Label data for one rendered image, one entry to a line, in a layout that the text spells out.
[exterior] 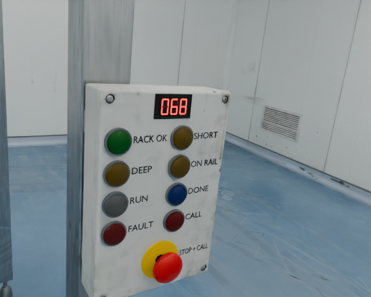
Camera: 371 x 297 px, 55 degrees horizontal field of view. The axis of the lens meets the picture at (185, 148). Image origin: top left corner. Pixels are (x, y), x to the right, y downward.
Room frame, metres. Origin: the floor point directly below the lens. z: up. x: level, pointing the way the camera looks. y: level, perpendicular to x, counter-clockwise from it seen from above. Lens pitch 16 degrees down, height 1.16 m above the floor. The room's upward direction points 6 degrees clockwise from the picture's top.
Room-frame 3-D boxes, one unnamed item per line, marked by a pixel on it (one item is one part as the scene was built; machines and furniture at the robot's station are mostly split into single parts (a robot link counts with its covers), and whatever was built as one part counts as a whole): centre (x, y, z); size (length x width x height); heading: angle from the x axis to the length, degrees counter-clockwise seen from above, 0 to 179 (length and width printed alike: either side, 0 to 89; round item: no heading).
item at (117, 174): (0.36, 0.07, 1.02); 0.03 x 0.01 x 0.03; 125
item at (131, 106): (0.42, 0.04, 0.98); 0.17 x 0.06 x 0.26; 125
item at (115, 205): (0.36, 0.07, 0.99); 0.03 x 0.01 x 0.03; 125
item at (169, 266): (0.39, 0.01, 0.90); 0.04 x 0.04 x 0.04; 35
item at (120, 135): (0.36, 0.07, 1.06); 0.03 x 0.01 x 0.03; 125
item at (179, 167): (0.40, 0.00, 1.02); 0.03 x 0.01 x 0.03; 125
